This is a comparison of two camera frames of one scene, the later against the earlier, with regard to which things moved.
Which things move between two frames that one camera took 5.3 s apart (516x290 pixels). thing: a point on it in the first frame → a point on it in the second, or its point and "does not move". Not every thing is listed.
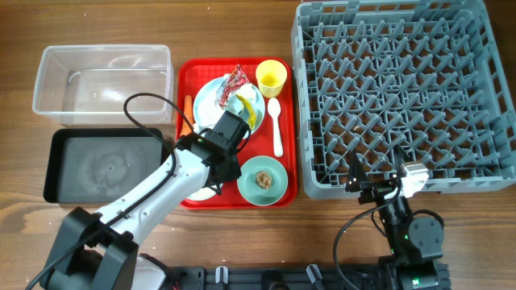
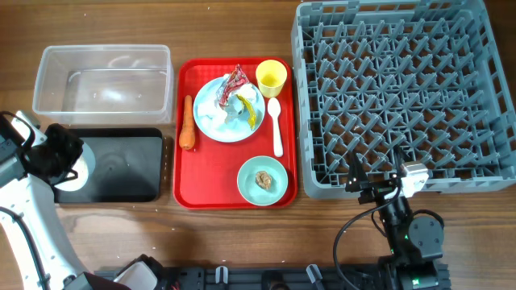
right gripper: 375,190 does not move
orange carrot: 186,128 does not move
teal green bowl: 264,180 does not move
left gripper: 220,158 → 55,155
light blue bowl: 204,193 → 85,168
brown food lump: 264,180 does not move
